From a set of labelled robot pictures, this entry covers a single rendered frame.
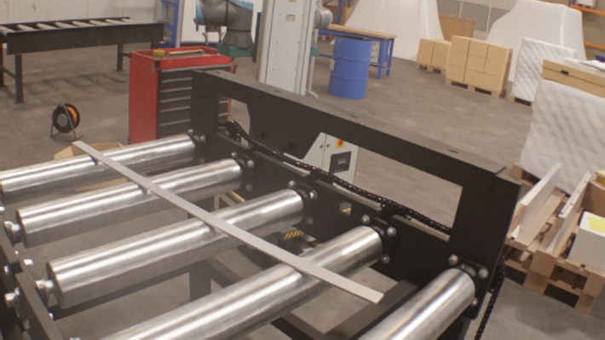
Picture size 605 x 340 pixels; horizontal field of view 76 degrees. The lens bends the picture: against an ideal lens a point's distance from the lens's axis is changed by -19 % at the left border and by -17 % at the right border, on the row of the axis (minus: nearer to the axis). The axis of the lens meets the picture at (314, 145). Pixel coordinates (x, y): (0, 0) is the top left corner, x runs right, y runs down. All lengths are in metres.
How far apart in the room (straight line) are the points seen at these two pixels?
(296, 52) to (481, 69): 7.02
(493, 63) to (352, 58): 3.59
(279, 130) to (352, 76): 5.35
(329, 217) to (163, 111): 2.21
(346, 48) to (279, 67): 4.11
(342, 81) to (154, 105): 3.94
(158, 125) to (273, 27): 1.28
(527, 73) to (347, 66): 4.05
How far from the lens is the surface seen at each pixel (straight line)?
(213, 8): 2.67
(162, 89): 3.45
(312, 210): 1.49
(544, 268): 2.93
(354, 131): 1.33
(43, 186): 1.60
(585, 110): 4.37
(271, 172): 1.61
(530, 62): 9.38
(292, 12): 2.74
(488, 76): 9.49
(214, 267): 2.07
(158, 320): 0.91
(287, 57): 2.77
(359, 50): 6.81
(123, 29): 6.61
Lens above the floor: 1.52
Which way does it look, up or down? 19 degrees down
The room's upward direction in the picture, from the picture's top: 7 degrees clockwise
